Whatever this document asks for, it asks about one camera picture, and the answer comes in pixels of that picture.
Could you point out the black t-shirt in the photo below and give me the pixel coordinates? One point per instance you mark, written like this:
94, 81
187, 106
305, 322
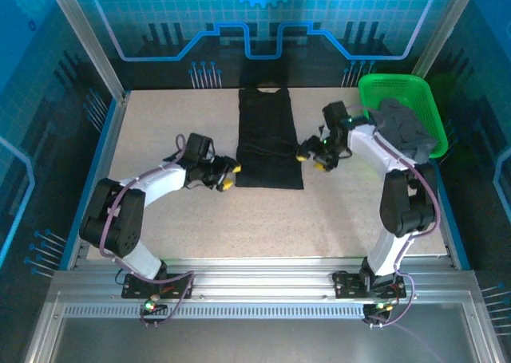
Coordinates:
265, 119

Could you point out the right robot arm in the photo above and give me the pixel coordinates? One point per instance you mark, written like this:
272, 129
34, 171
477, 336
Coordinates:
371, 147

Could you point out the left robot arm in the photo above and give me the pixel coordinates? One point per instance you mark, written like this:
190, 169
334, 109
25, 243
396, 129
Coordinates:
159, 183

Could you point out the grey t-shirt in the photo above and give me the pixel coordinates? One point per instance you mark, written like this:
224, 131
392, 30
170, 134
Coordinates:
403, 127

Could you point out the green plastic basket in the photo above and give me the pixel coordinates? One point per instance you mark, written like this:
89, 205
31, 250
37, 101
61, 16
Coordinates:
393, 85

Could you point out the slotted aluminium strip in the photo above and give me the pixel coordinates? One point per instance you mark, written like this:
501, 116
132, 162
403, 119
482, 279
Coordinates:
259, 311

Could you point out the blue table edge trim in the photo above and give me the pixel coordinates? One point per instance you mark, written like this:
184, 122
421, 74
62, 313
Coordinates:
78, 219
459, 243

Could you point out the connector board with LED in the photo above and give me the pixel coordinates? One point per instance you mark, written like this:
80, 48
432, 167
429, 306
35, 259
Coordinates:
151, 305
377, 309

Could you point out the grey metal front panel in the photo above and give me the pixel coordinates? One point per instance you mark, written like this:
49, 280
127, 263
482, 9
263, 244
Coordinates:
259, 339

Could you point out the blue circuit-print side panel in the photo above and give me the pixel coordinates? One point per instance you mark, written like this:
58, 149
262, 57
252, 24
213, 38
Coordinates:
487, 99

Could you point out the blue circuit-print rear panel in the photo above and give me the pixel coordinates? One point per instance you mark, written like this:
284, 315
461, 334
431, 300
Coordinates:
167, 16

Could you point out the blue gear-print side panel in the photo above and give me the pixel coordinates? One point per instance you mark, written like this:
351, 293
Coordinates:
40, 99

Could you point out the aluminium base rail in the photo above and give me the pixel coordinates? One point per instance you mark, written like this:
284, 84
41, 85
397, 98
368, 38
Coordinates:
259, 283

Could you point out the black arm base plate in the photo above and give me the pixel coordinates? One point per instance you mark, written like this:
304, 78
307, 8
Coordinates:
137, 287
347, 287

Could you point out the aluminium frame post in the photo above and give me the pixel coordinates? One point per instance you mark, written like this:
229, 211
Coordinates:
88, 40
443, 28

